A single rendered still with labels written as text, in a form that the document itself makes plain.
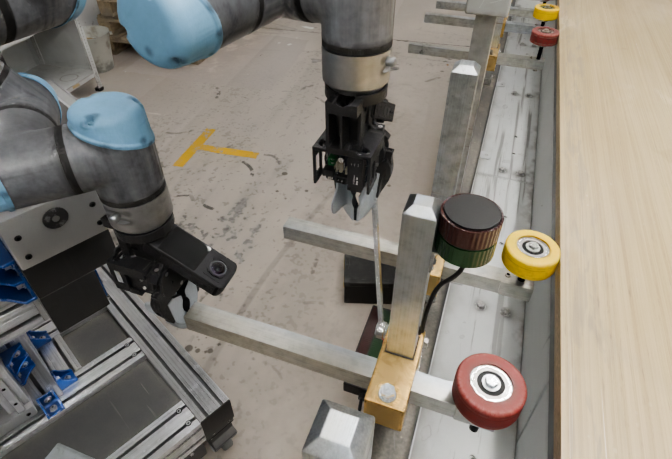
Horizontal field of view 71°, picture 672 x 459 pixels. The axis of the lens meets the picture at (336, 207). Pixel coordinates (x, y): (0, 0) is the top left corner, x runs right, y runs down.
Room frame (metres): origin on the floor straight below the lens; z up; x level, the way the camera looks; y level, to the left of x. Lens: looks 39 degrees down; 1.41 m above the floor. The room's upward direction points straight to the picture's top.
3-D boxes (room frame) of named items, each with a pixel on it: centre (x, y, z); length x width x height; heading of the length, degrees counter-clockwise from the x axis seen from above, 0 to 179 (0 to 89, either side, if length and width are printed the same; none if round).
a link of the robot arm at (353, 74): (0.50, -0.03, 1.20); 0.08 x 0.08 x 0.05
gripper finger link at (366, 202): (0.49, -0.04, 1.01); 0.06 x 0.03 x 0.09; 160
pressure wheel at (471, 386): (0.29, -0.18, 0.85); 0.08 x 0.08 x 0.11
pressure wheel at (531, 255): (0.51, -0.30, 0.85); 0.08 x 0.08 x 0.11
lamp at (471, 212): (0.35, -0.13, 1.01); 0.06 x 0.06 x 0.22; 70
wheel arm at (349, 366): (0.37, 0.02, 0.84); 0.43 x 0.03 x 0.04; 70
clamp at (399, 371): (0.35, -0.08, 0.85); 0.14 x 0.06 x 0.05; 160
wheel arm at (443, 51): (1.52, -0.45, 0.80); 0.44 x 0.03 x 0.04; 70
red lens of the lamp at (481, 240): (0.35, -0.13, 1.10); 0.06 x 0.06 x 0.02
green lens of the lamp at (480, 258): (0.35, -0.13, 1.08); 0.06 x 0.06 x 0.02
